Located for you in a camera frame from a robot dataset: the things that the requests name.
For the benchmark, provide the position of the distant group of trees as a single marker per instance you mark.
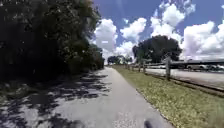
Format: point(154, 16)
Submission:
point(116, 59)

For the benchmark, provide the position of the grey asphalt path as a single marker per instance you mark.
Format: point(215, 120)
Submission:
point(113, 100)

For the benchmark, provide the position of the broad dark tree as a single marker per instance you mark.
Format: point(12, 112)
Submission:
point(156, 48)

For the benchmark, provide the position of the row of trees and bushes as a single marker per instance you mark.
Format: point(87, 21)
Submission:
point(43, 36)

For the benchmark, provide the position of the row of parked vehicles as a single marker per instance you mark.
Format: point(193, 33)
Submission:
point(203, 67)

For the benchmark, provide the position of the pale road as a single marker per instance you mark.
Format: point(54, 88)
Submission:
point(206, 77)

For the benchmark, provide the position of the wooden post fence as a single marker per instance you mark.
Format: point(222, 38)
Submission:
point(168, 68)

